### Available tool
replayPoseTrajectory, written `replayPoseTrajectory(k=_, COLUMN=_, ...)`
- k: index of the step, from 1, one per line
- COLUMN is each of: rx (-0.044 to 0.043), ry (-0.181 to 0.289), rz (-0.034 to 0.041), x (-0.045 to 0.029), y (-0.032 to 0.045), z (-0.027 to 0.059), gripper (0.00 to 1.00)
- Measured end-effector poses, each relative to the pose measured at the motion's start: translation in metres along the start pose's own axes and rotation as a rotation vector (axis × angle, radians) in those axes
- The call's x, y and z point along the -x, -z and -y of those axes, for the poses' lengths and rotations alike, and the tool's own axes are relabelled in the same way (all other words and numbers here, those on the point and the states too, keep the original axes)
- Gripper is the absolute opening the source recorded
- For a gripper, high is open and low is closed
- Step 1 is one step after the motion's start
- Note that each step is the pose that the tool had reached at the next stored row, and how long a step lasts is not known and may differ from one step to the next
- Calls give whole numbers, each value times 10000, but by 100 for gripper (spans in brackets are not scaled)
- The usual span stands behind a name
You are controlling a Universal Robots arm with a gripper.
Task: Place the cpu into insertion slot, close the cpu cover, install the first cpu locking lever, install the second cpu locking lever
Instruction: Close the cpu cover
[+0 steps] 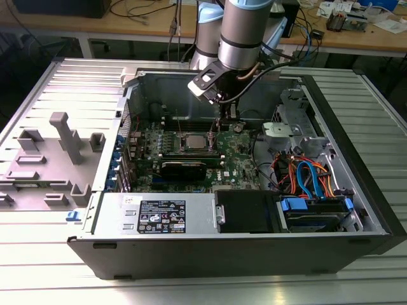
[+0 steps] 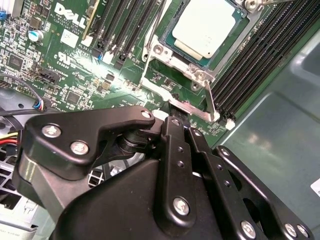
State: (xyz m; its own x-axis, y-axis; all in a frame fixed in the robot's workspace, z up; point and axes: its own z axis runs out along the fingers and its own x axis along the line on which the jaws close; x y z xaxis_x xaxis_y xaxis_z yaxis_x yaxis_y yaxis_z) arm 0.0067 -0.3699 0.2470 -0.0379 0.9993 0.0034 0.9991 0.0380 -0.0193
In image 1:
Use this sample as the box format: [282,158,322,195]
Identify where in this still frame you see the black camera cable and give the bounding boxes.
[219,44,298,104]

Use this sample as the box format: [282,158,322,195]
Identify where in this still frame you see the white paper sheets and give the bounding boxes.
[371,17,407,35]

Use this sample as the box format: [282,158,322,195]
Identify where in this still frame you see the blue flat wire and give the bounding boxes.
[294,160,322,200]

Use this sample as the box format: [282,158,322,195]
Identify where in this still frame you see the silver power supply box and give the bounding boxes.
[91,192,221,236]

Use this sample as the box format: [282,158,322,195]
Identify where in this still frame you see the orange flat wire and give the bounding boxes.
[317,162,337,198]

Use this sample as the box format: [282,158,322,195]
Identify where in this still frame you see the grey circuit board unit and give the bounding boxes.
[346,9,370,31]

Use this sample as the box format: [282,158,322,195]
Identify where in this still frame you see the tall black box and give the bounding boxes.
[281,0,300,39]

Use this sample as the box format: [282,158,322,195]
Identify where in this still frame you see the wooden desk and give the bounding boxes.
[0,0,407,58]

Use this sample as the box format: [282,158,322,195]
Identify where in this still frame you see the black printed label sticker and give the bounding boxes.
[136,199,187,235]

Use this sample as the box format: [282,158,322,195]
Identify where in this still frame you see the metal heat sink cooler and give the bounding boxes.
[327,9,348,32]

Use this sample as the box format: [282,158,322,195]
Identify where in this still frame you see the hard disk in blue carrier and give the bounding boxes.
[279,196,356,233]

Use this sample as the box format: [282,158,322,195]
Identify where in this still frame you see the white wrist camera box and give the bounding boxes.
[187,62,225,104]

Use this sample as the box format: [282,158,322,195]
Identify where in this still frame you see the silver CPU plate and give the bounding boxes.
[186,135,208,150]

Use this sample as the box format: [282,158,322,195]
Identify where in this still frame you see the silver metal bracket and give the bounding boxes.
[261,121,303,151]

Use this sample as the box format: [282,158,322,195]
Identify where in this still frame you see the black monitor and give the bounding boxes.
[14,0,113,19]

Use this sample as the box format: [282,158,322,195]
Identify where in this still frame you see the black drive bay cover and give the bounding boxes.
[214,189,281,234]

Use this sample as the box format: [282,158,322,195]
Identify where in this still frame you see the black PC case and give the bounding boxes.
[66,65,407,280]

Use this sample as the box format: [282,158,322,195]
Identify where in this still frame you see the black graphics card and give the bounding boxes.
[158,160,208,182]

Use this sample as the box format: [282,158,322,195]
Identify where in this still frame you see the red orange wire bundle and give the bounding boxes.
[273,154,300,192]

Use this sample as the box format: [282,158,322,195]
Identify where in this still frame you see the silver disk bay cage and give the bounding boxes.
[272,88,315,128]

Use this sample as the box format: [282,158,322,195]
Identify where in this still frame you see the blue cable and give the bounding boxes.
[303,27,315,62]

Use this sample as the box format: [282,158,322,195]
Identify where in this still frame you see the grey parts rack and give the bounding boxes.
[0,111,106,212]

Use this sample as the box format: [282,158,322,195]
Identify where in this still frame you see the green motherboard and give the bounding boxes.
[130,117,265,194]

